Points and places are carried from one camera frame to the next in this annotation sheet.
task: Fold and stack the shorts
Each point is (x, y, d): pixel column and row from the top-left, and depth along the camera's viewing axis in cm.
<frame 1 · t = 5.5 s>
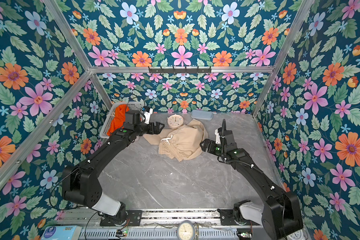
left hand: (160, 120, 82), fingers open
right hand: (205, 144, 82), fingers open
beige drawstring shorts: (181, 143, 97), point 6 cm above the table
pink round alarm clock: (174, 121, 114), point 3 cm above the table
grey-blue pencil case: (203, 114, 121), on the table

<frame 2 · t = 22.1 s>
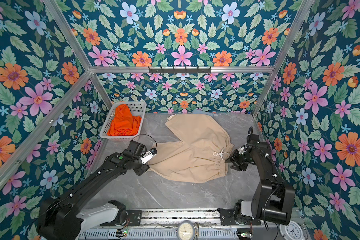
left hand: (145, 159, 82), fingers open
right hand: (228, 161, 82), fingers open
beige drawstring shorts: (202, 155, 98), on the table
the other named things where they were.

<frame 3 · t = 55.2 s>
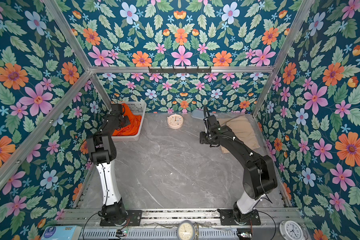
left hand: (125, 117, 105), fingers closed
right hand: (204, 137, 89), fingers open
beige drawstring shorts: (242, 125, 113), on the table
the other named things where they were.

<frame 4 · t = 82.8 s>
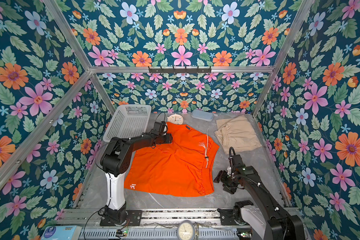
left hand: (171, 134, 102), fingers open
right hand: (216, 182, 81), fingers open
orange shorts: (183, 168, 92), on the table
